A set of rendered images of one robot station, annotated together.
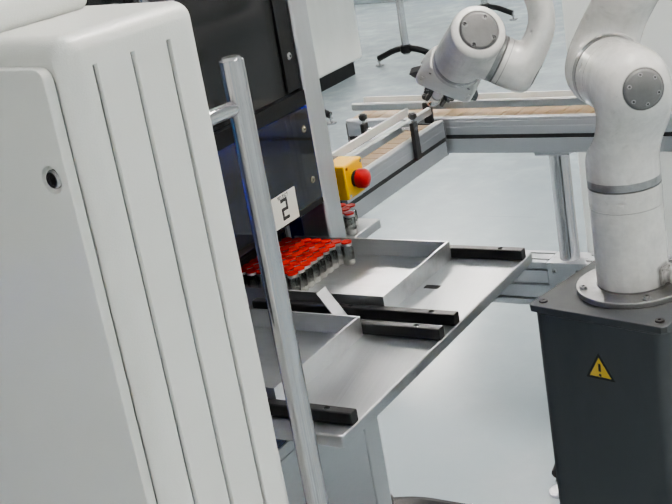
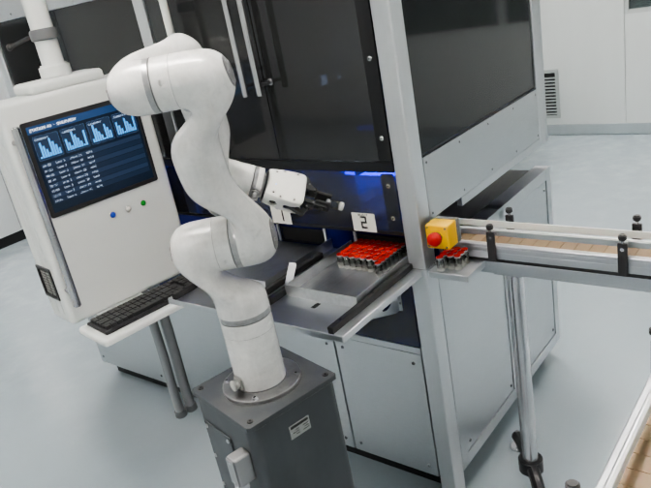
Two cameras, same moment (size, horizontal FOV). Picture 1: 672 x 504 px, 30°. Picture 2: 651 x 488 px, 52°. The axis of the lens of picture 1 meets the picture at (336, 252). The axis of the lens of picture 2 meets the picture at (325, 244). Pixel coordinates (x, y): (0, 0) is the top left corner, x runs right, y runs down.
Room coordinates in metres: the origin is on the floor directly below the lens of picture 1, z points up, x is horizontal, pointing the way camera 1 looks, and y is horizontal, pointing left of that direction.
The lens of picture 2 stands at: (2.34, -1.83, 1.71)
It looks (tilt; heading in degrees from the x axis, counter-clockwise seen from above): 21 degrees down; 98
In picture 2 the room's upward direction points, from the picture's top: 11 degrees counter-clockwise
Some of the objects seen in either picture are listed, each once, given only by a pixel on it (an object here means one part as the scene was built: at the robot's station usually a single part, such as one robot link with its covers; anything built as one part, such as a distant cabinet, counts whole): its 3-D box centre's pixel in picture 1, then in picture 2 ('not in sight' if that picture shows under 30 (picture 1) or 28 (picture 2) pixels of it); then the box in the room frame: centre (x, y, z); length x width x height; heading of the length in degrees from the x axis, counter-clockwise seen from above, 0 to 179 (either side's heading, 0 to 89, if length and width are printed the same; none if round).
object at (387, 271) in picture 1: (336, 272); (354, 270); (2.16, 0.00, 0.90); 0.34 x 0.26 x 0.04; 56
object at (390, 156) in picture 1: (355, 168); (562, 246); (2.75, -0.08, 0.92); 0.69 x 0.16 x 0.16; 146
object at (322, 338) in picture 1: (232, 351); (270, 259); (1.88, 0.19, 0.90); 0.34 x 0.26 x 0.04; 56
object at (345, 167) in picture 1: (340, 178); (443, 232); (2.43, -0.04, 1.00); 0.08 x 0.07 x 0.07; 56
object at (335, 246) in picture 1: (316, 267); (361, 262); (2.18, 0.04, 0.91); 0.18 x 0.02 x 0.05; 146
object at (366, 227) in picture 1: (336, 232); (458, 266); (2.47, -0.01, 0.87); 0.14 x 0.13 x 0.02; 56
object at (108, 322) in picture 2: not in sight; (148, 301); (1.43, 0.17, 0.82); 0.40 x 0.14 x 0.02; 48
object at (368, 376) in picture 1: (324, 326); (297, 282); (1.98, 0.04, 0.87); 0.70 x 0.48 x 0.02; 146
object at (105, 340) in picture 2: not in sight; (145, 305); (1.41, 0.20, 0.79); 0.45 x 0.28 x 0.03; 48
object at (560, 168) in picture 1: (573, 290); not in sight; (2.92, -0.57, 0.46); 0.09 x 0.09 x 0.77; 56
